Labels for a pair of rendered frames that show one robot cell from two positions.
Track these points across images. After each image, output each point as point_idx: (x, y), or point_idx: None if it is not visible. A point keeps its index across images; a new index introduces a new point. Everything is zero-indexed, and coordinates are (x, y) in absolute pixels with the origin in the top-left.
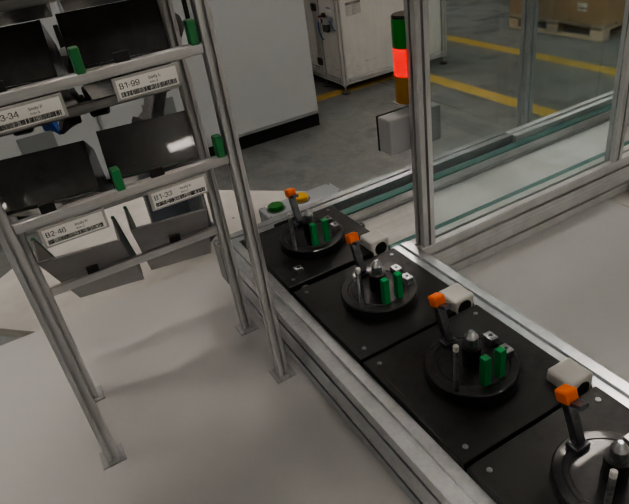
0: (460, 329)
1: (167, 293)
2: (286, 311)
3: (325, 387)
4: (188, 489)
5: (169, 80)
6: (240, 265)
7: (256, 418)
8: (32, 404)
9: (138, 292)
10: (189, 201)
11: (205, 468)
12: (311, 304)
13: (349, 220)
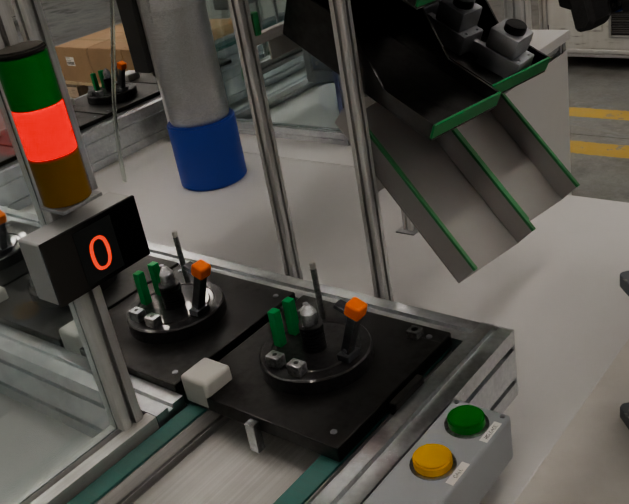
0: None
1: (574, 343)
2: (292, 282)
3: None
4: (323, 238)
5: None
6: (412, 309)
7: None
8: (549, 222)
9: (627, 331)
10: None
11: (320, 249)
12: (260, 287)
13: (275, 418)
